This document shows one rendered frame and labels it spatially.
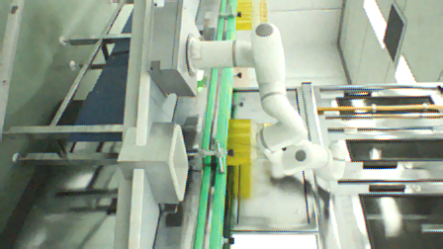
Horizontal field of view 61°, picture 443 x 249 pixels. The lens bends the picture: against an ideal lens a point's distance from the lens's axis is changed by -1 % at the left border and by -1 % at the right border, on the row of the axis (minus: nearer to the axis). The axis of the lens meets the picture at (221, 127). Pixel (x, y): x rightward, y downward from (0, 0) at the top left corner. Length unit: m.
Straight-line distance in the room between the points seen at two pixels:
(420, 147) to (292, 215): 0.74
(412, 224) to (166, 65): 1.12
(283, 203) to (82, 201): 0.87
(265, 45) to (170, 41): 0.30
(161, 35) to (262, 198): 0.77
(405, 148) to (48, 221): 1.62
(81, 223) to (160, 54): 0.83
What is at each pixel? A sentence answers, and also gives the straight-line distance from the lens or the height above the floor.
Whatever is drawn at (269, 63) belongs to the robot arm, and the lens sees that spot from 1.18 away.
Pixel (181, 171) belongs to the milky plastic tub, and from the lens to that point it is 1.39.
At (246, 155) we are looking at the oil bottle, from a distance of 1.54.
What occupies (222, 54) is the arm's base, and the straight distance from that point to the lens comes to 1.32.
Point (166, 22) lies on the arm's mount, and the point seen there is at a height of 0.81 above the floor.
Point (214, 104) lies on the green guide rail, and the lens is 1.63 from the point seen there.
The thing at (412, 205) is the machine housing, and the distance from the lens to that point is 1.75.
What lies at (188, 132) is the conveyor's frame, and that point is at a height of 0.83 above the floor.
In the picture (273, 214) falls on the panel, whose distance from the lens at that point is 1.56.
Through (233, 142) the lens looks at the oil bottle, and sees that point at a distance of 1.60.
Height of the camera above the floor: 1.11
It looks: 6 degrees down
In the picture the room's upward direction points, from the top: 89 degrees clockwise
